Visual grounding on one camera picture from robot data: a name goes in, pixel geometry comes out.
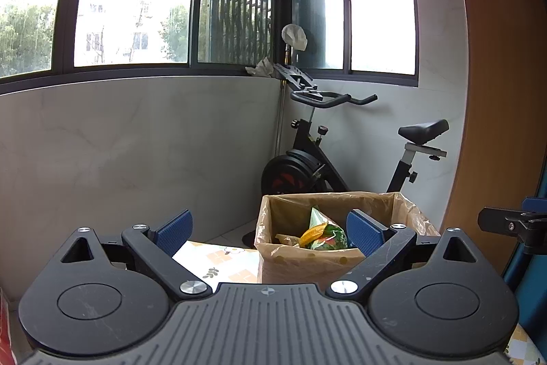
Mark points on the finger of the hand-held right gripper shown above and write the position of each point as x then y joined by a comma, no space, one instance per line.
498,219
536,205

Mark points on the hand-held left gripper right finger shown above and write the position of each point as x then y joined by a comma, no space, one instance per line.
363,234

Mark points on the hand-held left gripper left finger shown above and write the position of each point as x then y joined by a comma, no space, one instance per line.
175,234

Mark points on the green red snack packet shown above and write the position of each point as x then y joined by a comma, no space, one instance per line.
333,239

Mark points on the orange snack bar packet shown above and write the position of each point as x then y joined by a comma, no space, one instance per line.
312,234

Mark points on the cardboard box with plastic liner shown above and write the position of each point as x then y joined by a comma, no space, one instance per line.
299,262

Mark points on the golden snack packet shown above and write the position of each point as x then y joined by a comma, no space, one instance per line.
288,240

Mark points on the floral checked tablecloth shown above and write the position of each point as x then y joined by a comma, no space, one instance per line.
222,262

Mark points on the black exercise bike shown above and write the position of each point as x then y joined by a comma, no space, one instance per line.
295,172

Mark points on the brown wooden board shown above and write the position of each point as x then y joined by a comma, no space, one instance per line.
491,91

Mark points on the white crumpled rag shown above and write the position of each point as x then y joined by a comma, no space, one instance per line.
263,68

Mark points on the red patterned cloth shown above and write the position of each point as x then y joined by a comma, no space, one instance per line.
5,331

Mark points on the mop with white head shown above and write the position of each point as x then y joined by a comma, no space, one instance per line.
295,37

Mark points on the dark framed window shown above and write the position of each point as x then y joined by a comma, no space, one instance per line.
68,6

